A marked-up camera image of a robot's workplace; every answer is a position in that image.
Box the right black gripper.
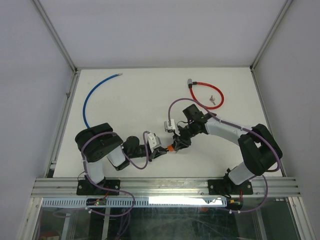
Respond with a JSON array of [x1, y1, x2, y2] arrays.
[[171, 122, 197, 151]]

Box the orange black padlock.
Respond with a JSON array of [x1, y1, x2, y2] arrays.
[[167, 145, 175, 152]]

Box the red cable lock keys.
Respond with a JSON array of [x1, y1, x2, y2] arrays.
[[209, 95, 216, 106]]

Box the red cable lock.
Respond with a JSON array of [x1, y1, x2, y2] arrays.
[[187, 78, 225, 110]]

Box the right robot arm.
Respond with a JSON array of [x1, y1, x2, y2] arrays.
[[171, 104, 283, 198]]

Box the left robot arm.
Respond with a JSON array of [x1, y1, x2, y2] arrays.
[[75, 123, 168, 195]]

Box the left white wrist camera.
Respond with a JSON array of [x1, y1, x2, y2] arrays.
[[147, 132, 162, 149]]

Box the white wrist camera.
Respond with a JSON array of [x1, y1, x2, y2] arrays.
[[147, 132, 162, 149], [164, 119, 180, 135]]

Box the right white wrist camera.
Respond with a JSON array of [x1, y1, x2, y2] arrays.
[[164, 119, 180, 135]]

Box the white slotted cable duct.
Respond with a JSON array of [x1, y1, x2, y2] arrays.
[[42, 196, 227, 208]]

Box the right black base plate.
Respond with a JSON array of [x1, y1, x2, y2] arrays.
[[207, 179, 254, 198]]

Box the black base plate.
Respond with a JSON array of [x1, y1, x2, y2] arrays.
[[207, 179, 254, 198], [76, 178, 121, 196]]

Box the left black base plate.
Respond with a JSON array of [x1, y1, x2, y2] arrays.
[[76, 178, 121, 196]]

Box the blue cable lock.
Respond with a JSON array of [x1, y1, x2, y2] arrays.
[[81, 72, 123, 129]]

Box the aluminium mounting rail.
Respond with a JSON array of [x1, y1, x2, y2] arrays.
[[31, 176, 301, 198]]

